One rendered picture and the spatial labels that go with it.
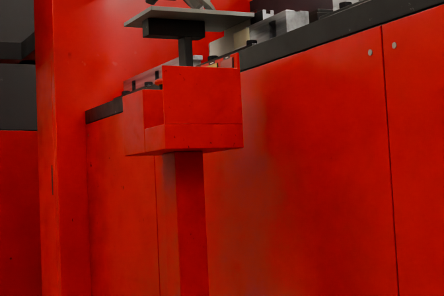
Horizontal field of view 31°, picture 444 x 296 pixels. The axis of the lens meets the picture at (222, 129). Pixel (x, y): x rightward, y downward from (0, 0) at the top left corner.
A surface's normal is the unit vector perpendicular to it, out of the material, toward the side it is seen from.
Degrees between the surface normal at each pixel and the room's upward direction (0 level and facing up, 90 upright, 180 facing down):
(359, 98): 90
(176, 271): 90
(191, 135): 90
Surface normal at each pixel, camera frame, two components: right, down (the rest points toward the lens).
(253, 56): -0.89, 0.00
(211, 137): 0.47, -0.10
